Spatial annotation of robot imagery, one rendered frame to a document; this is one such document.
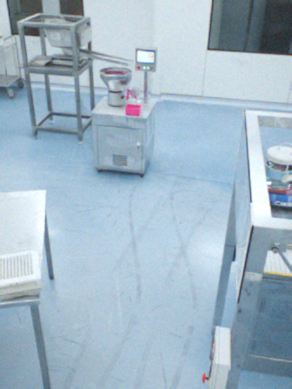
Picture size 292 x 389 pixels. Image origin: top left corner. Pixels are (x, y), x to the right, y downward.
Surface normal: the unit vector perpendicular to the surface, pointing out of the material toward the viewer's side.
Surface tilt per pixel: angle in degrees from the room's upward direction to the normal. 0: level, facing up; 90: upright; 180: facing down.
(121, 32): 90
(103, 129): 90
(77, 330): 0
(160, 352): 0
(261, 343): 90
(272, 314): 90
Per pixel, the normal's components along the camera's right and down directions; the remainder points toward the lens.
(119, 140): -0.19, 0.52
